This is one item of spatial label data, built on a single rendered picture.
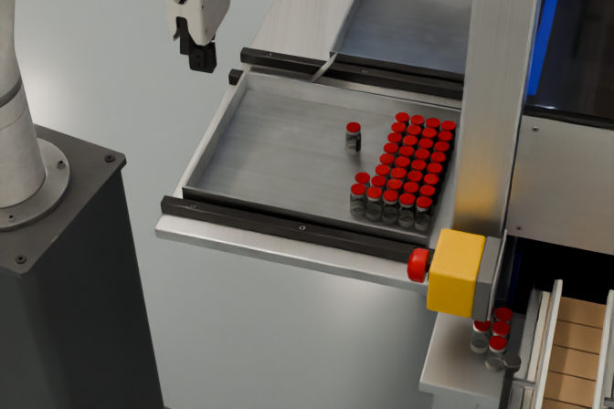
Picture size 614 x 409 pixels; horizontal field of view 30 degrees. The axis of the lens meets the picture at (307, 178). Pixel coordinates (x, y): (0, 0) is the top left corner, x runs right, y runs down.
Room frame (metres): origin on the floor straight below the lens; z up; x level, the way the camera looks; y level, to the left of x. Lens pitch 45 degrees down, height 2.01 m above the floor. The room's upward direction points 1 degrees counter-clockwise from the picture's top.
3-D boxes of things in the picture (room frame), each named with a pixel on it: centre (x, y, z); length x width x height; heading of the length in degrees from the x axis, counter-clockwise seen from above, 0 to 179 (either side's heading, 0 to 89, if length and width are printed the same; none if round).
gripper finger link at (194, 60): (1.14, 0.13, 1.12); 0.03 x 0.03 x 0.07; 73
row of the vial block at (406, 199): (1.14, -0.16, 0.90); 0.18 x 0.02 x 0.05; 162
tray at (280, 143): (1.18, -0.03, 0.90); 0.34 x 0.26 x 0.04; 72
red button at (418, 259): (0.88, -0.14, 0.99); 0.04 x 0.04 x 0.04; 73
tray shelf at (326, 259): (1.33, -0.12, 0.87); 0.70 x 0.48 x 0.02; 163
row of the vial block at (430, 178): (1.13, -0.18, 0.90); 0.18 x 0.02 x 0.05; 162
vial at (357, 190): (1.08, -0.07, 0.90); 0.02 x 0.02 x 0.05
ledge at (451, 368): (0.84, -0.21, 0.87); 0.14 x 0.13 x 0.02; 73
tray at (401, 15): (1.47, -0.24, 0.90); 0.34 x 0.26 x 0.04; 73
